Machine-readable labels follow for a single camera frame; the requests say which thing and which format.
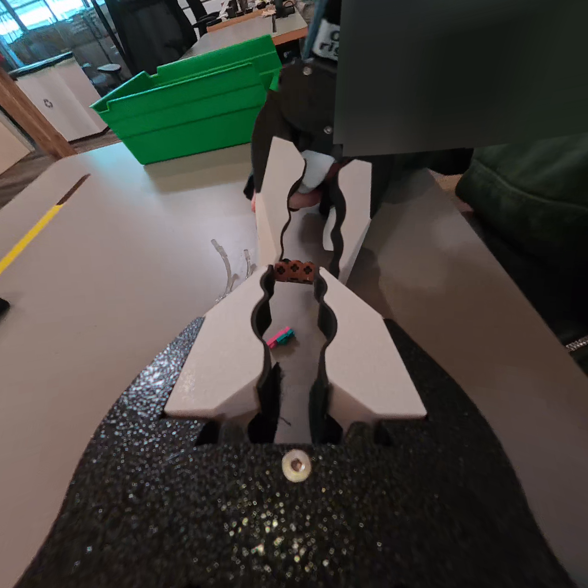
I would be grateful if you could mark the yellow tape strip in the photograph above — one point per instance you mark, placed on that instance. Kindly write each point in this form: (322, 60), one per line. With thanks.
(30, 239)

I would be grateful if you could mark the clear plastic curved piece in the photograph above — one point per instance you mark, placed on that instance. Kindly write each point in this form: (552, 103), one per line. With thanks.
(227, 271)
(248, 264)

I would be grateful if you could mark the person's dark green jacket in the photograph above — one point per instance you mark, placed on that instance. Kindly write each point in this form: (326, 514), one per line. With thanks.
(542, 303)

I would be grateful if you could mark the person's right forearm green sleeve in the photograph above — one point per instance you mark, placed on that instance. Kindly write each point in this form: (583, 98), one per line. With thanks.
(528, 197)

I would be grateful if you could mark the person's right hand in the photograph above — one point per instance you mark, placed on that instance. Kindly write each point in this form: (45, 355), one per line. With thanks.
(305, 200)

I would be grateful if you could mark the wooden pillar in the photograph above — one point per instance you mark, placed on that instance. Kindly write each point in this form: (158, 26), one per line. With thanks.
(27, 119)

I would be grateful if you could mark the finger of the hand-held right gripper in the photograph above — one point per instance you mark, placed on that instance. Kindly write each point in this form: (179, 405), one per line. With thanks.
(275, 193)
(356, 206)

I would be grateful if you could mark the black rectangular device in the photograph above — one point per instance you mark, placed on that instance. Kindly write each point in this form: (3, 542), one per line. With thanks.
(3, 305)

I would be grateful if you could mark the pink and teal lego piece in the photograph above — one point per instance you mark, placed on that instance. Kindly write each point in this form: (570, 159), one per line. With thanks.
(281, 337)

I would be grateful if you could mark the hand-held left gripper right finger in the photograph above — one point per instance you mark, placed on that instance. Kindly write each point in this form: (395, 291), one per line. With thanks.
(372, 363)

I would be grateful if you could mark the white recycling bin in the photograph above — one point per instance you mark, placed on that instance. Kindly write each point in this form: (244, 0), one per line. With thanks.
(59, 101)

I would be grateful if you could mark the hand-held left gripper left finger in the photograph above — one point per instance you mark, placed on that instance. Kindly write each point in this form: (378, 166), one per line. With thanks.
(216, 358)

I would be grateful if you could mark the brown lego brick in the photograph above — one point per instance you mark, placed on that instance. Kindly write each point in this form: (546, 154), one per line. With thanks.
(296, 272)

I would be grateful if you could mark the black round stool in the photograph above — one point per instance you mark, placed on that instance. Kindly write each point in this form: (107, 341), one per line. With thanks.
(109, 71)

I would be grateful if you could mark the green plastic bin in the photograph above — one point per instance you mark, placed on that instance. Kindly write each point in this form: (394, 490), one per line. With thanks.
(183, 124)
(229, 57)

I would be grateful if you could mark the wooden edged table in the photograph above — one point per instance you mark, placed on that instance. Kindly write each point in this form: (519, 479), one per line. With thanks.
(262, 27)

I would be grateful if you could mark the black office chair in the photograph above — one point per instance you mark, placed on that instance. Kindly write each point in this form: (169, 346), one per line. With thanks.
(147, 32)

